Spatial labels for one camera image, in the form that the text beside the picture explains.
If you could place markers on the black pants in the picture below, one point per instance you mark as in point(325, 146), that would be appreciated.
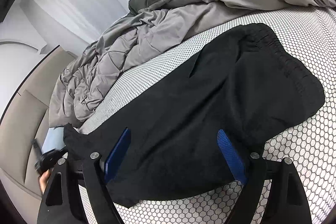
point(197, 108)

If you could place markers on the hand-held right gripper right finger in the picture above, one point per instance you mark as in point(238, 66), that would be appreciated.
point(232, 157)

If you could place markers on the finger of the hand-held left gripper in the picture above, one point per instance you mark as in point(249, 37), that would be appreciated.
point(37, 148)

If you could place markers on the beige padded headboard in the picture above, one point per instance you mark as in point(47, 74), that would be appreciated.
point(21, 134)

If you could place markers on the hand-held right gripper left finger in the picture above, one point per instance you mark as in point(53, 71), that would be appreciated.
point(118, 154)

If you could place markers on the bed with honeycomb sheet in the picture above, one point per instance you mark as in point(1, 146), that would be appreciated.
point(302, 161)

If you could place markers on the light blue pillow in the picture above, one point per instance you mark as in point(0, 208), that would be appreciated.
point(55, 141)

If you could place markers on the grey duvet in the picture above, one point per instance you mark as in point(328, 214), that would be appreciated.
point(157, 24)

